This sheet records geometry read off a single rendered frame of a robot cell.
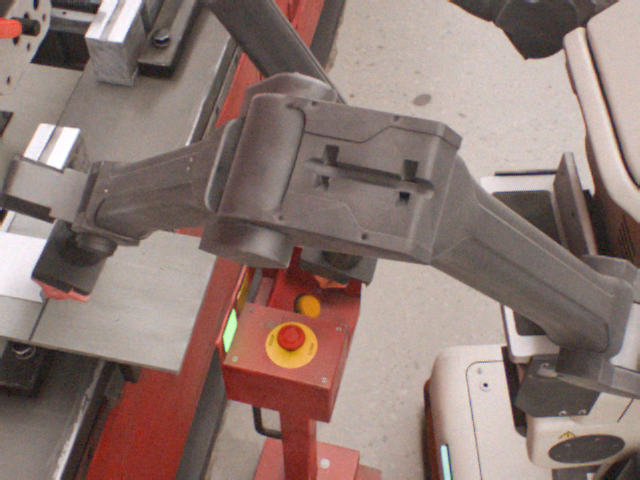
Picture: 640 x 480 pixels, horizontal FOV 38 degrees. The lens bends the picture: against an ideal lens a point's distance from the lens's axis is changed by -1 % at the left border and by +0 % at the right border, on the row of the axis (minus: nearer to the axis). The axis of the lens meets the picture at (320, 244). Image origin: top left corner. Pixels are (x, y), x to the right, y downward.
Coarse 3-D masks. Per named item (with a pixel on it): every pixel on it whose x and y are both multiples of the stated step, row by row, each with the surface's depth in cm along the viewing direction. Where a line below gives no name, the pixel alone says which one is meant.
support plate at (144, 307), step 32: (32, 224) 114; (128, 256) 111; (160, 256) 111; (192, 256) 111; (96, 288) 109; (128, 288) 109; (160, 288) 109; (192, 288) 109; (0, 320) 106; (32, 320) 106; (64, 320) 106; (96, 320) 106; (128, 320) 106; (160, 320) 106; (192, 320) 106; (96, 352) 104; (128, 352) 104; (160, 352) 104
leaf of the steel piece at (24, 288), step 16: (0, 240) 113; (16, 240) 113; (32, 240) 113; (0, 256) 111; (16, 256) 111; (32, 256) 111; (0, 272) 110; (16, 272) 110; (0, 288) 109; (16, 288) 109; (32, 288) 109
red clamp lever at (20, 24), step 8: (0, 24) 90; (8, 24) 92; (16, 24) 93; (24, 24) 96; (32, 24) 96; (40, 24) 97; (0, 32) 90; (8, 32) 92; (16, 32) 94; (24, 32) 97; (32, 32) 96; (40, 32) 98
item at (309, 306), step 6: (300, 300) 139; (306, 300) 139; (312, 300) 140; (300, 306) 138; (306, 306) 139; (312, 306) 139; (318, 306) 140; (300, 312) 138; (306, 312) 138; (312, 312) 139; (318, 312) 140
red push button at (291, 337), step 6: (282, 330) 127; (288, 330) 127; (294, 330) 127; (300, 330) 128; (282, 336) 127; (288, 336) 127; (294, 336) 127; (300, 336) 127; (282, 342) 127; (288, 342) 126; (294, 342) 126; (300, 342) 127; (288, 348) 126; (294, 348) 126
